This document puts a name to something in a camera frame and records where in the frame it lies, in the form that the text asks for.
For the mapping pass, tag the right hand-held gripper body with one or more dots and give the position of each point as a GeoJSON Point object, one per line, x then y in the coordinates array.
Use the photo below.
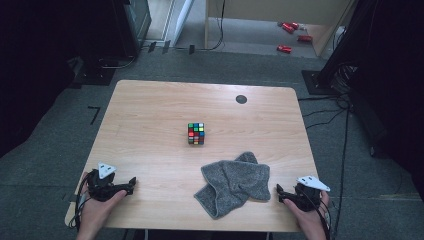
{"type": "Point", "coordinates": [306, 198]}

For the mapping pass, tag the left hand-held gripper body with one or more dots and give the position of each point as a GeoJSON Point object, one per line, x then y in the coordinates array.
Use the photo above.
{"type": "Point", "coordinates": [101, 190]}

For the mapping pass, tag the grey cloth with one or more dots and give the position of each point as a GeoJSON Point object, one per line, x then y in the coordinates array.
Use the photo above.
{"type": "Point", "coordinates": [233, 181]}

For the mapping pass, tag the multicoloured puzzle cube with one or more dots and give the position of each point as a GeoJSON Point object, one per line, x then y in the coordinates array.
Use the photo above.
{"type": "Point", "coordinates": [196, 134]}

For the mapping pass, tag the person's right hand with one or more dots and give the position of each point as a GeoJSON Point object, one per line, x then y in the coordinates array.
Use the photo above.
{"type": "Point", "coordinates": [308, 220]}

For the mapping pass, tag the person's left hand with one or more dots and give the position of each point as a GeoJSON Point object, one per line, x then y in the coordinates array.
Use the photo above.
{"type": "Point", "coordinates": [98, 211]}

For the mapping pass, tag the black tape corner mark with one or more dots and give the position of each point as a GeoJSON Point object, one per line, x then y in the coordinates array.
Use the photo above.
{"type": "Point", "coordinates": [95, 112]}

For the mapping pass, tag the dark round table grommet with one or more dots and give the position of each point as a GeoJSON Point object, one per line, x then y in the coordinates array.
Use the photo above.
{"type": "Point", "coordinates": [241, 99]}

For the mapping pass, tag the black tape piece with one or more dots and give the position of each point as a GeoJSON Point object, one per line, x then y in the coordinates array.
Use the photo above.
{"type": "Point", "coordinates": [166, 46]}
{"type": "Point", "coordinates": [191, 49]}
{"type": "Point", "coordinates": [152, 46]}

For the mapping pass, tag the red can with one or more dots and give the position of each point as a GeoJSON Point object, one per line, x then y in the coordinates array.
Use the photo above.
{"type": "Point", "coordinates": [295, 25]}
{"type": "Point", "coordinates": [284, 49]}
{"type": "Point", "coordinates": [304, 38]}
{"type": "Point", "coordinates": [288, 28]}

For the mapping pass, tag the black cabinet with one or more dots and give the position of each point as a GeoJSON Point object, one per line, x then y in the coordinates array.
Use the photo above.
{"type": "Point", "coordinates": [131, 26]}

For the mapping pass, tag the white panel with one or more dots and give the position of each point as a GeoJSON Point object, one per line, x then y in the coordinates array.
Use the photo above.
{"type": "Point", "coordinates": [184, 20]}

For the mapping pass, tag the black stand base plate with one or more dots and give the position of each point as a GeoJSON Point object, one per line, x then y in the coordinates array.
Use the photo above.
{"type": "Point", "coordinates": [95, 75]}
{"type": "Point", "coordinates": [315, 83]}

